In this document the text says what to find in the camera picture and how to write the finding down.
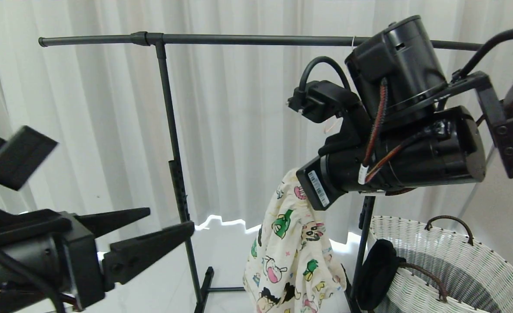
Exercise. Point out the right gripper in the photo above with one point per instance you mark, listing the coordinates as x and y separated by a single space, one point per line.
425 156

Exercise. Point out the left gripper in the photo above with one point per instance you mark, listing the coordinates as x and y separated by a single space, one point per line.
47 243

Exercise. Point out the cream printed garment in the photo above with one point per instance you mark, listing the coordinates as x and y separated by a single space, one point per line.
291 252

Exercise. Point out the pink clothes hanger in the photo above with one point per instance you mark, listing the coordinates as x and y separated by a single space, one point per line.
332 126

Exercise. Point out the white laundry basket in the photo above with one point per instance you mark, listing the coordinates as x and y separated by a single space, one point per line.
456 269

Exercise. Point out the black clothes rack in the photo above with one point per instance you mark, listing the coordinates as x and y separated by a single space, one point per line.
239 40

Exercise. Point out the black garment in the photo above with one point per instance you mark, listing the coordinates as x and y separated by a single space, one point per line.
378 274

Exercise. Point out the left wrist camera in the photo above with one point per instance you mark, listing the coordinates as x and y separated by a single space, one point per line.
17 158

